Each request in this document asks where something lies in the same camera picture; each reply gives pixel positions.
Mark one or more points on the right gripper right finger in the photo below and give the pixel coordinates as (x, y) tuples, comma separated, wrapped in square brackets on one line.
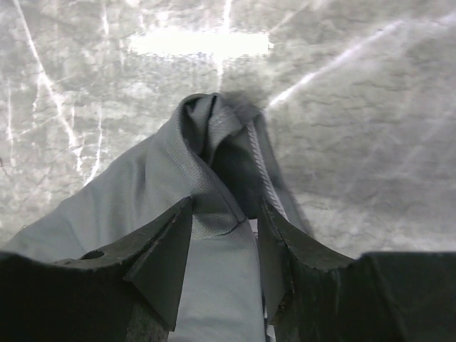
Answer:
[(313, 293)]

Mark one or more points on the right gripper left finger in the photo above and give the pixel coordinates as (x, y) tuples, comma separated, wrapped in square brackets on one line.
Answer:
[(128, 290)]

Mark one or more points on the dark grey t shirt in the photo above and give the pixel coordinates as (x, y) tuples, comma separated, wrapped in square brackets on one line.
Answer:
[(214, 149)]

